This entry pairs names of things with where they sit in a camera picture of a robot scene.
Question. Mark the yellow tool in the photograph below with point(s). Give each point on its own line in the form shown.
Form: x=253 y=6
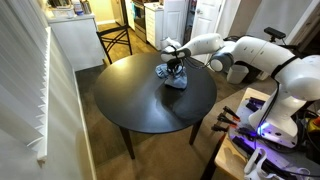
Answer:
x=314 y=125

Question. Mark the white handheld controller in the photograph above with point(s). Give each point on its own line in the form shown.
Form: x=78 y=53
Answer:
x=254 y=166

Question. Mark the white kitchen cabinet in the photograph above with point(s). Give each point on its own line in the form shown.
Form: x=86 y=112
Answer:
x=153 y=23

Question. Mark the white trash can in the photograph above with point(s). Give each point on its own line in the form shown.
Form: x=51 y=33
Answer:
x=237 y=75

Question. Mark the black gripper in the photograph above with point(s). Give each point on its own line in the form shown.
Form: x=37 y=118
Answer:
x=175 y=62

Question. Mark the black cabinet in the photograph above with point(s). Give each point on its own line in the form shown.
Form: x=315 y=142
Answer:
x=256 y=75

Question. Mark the white blue bottle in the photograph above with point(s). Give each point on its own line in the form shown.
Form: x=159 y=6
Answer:
x=78 y=7

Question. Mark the wooden stand table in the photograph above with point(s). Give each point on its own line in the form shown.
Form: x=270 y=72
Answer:
x=226 y=156

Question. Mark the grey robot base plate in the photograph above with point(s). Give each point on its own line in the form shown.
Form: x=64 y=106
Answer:
x=243 y=113

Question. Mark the round black table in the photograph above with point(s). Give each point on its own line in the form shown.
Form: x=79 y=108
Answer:
x=133 y=100

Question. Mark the black camera on stand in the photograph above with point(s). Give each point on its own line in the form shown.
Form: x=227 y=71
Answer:
x=274 y=32

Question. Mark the white panelled door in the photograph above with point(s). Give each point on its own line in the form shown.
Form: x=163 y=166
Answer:
x=175 y=16

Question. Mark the metal cup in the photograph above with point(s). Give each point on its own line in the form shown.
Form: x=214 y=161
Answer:
x=86 y=6

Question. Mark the black orange clamp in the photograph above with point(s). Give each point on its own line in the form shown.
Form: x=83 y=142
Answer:
x=220 y=128
x=226 y=120
x=231 y=113

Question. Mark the white counter cabinet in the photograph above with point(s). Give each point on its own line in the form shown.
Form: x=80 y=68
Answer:
x=78 y=41

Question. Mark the steel oven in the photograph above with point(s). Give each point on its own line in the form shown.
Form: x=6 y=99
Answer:
x=139 y=20

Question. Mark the white window blinds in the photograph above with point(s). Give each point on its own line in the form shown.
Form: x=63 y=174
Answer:
x=20 y=73

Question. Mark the blue towel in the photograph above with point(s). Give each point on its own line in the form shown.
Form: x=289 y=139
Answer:
x=178 y=82

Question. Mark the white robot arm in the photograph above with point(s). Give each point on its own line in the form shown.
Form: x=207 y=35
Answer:
x=256 y=50

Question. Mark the white container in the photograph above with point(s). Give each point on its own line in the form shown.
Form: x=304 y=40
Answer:
x=63 y=12

